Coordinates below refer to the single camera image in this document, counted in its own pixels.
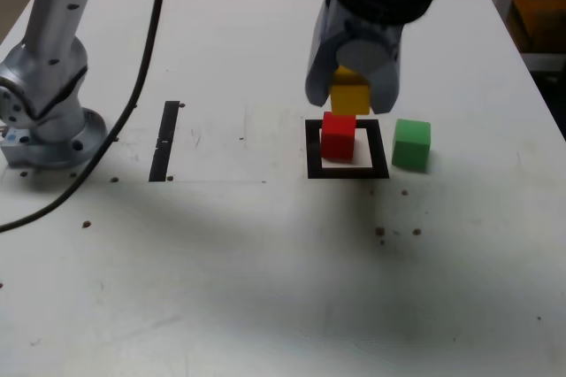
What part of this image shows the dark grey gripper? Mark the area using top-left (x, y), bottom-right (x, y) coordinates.
top-left (304, 0), bottom-right (408, 115)

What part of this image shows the yellow cube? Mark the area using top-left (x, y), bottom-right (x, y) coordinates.
top-left (329, 65), bottom-right (371, 116)

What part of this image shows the red cube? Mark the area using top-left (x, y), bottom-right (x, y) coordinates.
top-left (320, 112), bottom-right (357, 161)

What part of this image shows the green cube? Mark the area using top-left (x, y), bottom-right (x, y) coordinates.
top-left (391, 118), bottom-right (432, 173)

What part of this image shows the black tape square outline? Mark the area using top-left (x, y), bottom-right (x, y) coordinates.
top-left (304, 119), bottom-right (390, 180)

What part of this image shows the black tape strip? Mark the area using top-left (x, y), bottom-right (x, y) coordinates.
top-left (149, 100), bottom-right (181, 182)

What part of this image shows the brown cardboard box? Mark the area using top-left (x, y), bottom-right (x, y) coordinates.
top-left (508, 0), bottom-right (566, 53)

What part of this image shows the grey block with blue sticker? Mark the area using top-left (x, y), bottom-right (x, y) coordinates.
top-left (0, 127), bottom-right (32, 165)

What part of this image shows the long black cable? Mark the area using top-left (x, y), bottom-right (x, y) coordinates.
top-left (0, 0), bottom-right (172, 233)

